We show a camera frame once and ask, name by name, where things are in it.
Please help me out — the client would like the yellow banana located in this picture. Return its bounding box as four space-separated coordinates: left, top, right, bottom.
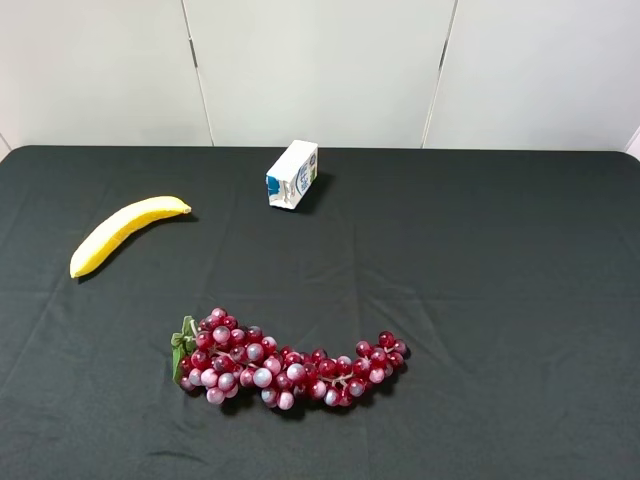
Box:
69 196 192 279

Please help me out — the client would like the white blue milk carton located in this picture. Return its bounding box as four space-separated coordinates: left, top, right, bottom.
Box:
266 140 318 210

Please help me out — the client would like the red grape bunch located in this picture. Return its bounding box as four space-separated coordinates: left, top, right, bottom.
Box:
170 308 409 411

